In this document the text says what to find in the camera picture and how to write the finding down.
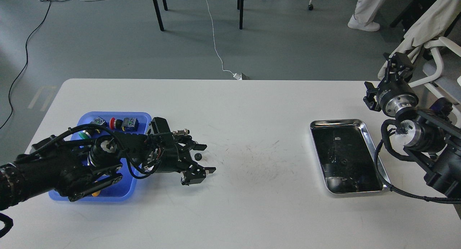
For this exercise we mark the silver metal tray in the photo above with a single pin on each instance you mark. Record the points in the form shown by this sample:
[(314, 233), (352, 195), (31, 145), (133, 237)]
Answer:
[(345, 153)]

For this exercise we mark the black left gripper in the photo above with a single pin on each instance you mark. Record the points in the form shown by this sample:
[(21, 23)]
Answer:
[(167, 155)]

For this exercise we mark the blue plastic tray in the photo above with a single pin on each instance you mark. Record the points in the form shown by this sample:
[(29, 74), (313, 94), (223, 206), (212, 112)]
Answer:
[(125, 188)]

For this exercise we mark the person legs white shoes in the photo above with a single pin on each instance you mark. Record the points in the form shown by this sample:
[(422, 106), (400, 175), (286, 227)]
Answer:
[(364, 14)]

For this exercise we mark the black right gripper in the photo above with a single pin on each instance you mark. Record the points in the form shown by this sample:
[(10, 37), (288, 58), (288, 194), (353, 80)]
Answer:
[(394, 97)]

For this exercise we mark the small black gear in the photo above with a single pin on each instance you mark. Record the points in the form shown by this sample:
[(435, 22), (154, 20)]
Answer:
[(198, 156)]

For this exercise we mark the green push button switch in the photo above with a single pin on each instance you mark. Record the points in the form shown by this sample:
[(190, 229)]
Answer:
[(88, 134)]

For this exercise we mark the red push button switch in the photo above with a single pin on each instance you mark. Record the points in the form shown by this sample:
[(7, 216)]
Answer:
[(128, 124)]

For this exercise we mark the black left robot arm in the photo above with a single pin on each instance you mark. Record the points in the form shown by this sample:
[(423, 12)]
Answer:
[(88, 158)]

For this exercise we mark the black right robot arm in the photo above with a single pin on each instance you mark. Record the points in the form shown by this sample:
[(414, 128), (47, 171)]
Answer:
[(413, 134)]

